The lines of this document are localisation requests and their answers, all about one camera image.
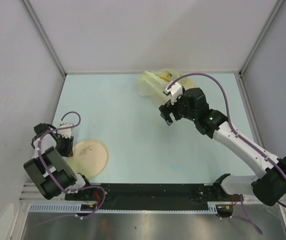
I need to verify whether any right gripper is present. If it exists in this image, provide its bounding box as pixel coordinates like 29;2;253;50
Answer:
159;91;197;126

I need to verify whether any pink ceramic plate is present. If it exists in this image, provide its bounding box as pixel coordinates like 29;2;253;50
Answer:
66;139;109;180

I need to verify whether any pale green plastic bag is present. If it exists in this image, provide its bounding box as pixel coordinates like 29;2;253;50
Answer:
138;68;183;108

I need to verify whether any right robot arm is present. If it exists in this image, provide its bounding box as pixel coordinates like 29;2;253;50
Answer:
159;87;286;207

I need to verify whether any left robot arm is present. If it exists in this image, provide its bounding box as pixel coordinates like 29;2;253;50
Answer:
23;123;94;200

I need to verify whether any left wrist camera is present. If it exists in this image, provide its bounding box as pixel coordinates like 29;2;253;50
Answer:
57;122;74;139

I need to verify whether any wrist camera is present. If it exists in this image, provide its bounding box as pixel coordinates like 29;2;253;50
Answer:
163;81;183;105
57;122;74;139

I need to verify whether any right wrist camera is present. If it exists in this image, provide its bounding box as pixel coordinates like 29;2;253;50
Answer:
163;81;183;105

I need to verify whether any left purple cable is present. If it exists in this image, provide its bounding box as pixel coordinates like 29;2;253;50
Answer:
32;111;107;226

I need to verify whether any purple cable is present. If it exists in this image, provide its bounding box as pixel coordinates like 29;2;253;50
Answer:
32;111;107;226
166;72;286;235

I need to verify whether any white cable duct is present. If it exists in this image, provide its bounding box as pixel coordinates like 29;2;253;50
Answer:
29;202;220;214

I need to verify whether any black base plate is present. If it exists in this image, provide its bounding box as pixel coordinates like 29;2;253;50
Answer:
64;182;235;217

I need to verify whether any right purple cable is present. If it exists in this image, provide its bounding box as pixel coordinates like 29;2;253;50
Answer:
166;72;286;235

